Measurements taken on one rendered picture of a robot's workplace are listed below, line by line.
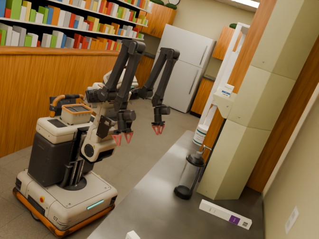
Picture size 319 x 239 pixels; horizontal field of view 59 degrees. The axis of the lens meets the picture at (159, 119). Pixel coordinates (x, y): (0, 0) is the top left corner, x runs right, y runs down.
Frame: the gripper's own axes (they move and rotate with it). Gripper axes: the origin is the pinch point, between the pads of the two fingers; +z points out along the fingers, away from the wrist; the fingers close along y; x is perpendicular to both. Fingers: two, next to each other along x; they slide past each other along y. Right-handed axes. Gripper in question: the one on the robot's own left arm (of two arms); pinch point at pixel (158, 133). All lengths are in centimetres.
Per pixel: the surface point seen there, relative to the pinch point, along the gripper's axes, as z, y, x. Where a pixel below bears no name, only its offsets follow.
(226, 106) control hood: -21, -36, -67
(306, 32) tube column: -55, -23, -104
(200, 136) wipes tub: 7.0, 31.5, -20.3
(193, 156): 4, -47, -52
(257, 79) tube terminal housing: -34, -33, -83
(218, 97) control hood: -26, -37, -64
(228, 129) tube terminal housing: -9, -34, -67
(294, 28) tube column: -57, -31, -99
